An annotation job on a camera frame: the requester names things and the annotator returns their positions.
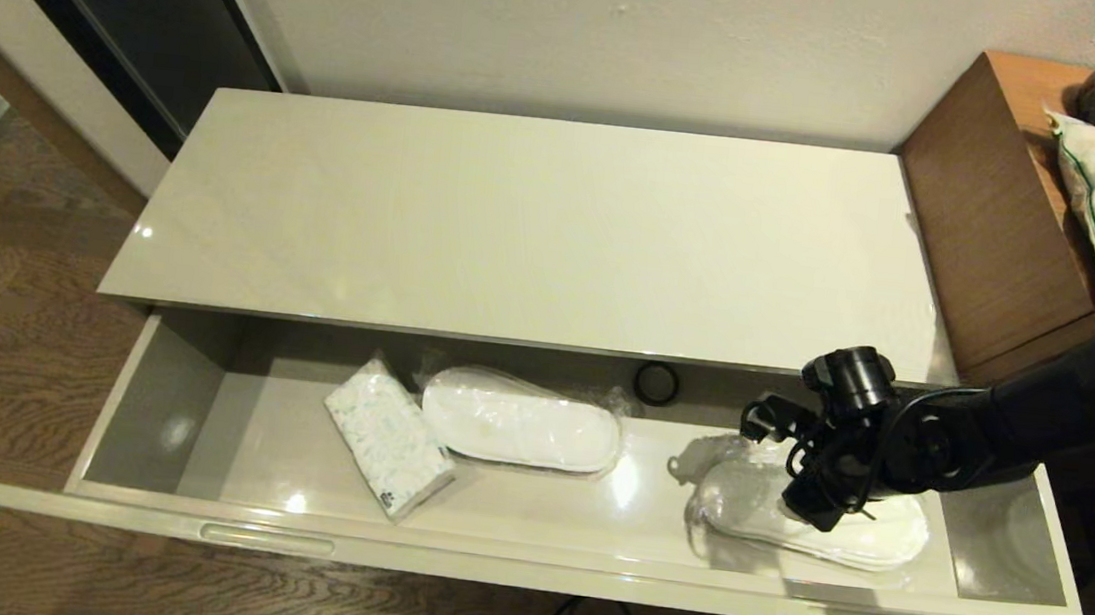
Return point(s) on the white glossy cabinet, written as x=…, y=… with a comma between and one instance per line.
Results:
x=515, y=224

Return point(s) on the brown wooden side table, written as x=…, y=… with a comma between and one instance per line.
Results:
x=976, y=238

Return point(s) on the white slippers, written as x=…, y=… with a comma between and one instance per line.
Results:
x=749, y=513
x=516, y=425

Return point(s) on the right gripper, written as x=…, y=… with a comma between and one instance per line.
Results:
x=821, y=490

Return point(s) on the white cabinet drawer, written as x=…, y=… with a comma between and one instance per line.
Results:
x=522, y=568

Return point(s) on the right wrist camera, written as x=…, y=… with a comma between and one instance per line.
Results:
x=770, y=414

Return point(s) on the white patterned tissue pack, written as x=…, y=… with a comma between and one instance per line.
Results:
x=389, y=438

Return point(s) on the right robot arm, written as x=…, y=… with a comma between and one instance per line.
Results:
x=1051, y=396

